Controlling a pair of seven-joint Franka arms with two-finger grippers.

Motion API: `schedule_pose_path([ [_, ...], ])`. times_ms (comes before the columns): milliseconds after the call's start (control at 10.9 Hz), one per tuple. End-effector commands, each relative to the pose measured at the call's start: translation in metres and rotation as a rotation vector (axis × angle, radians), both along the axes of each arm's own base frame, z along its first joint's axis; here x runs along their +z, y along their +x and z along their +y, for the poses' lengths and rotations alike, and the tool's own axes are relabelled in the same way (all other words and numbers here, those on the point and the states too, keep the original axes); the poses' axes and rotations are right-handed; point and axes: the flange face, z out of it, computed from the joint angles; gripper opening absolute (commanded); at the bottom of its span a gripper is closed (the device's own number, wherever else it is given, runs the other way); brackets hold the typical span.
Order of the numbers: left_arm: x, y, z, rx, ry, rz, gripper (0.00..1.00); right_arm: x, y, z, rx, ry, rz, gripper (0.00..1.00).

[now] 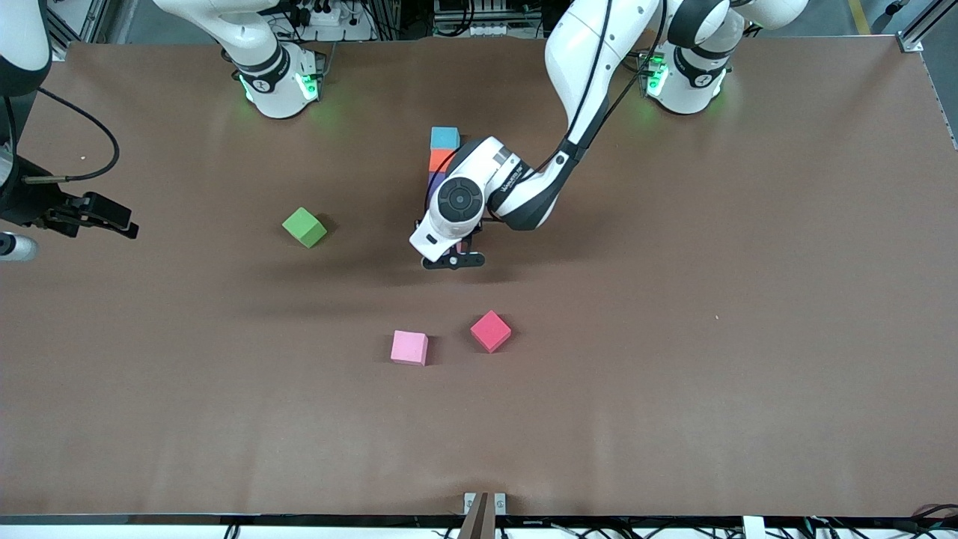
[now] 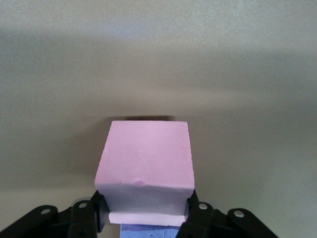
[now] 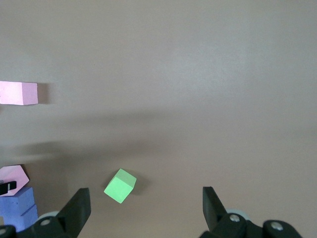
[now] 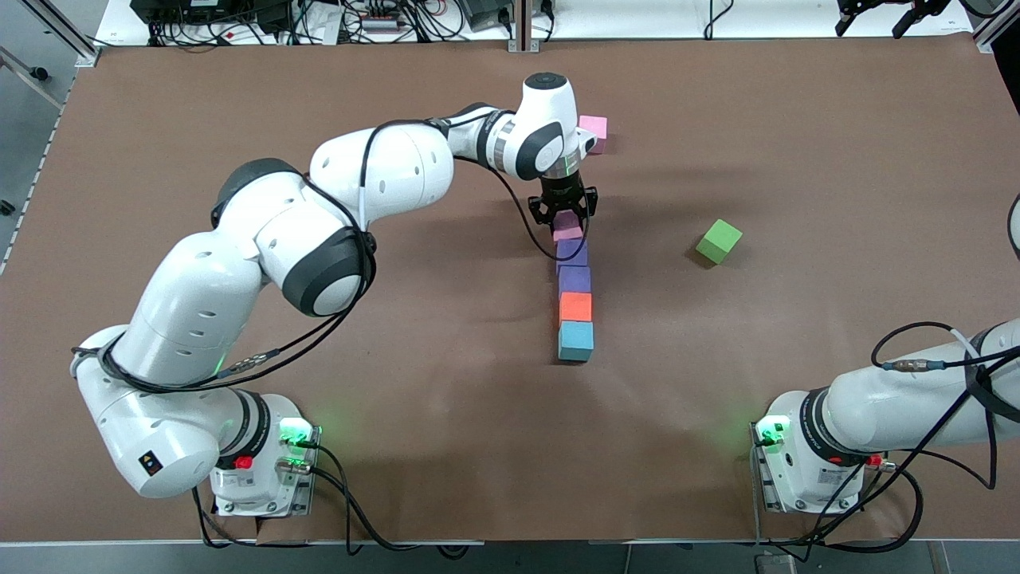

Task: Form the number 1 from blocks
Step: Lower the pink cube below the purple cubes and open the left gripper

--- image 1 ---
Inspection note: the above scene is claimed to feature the red foam block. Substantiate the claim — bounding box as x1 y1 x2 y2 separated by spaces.
470 310 513 354

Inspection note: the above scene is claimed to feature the green foam block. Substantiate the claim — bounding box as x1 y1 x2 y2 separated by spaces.
282 207 329 249

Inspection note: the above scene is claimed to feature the white power strip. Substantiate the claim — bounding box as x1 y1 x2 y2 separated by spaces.
288 0 375 42
433 0 525 38

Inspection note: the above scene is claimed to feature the brown table mat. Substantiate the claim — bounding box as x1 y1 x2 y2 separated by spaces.
0 36 958 517

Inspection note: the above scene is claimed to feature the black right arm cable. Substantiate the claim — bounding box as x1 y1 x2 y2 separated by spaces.
22 88 120 184

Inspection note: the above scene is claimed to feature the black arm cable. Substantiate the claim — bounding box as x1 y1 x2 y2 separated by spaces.
423 0 667 222
22 88 120 184

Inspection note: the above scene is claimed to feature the aluminium frame profile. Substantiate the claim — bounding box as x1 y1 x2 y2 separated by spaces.
894 0 958 53
45 0 102 62

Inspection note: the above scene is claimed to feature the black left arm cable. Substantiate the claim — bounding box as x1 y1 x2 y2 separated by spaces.
423 0 667 222

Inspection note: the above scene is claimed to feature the metal clamp bracket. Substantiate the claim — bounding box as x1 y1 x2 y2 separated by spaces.
463 492 507 539

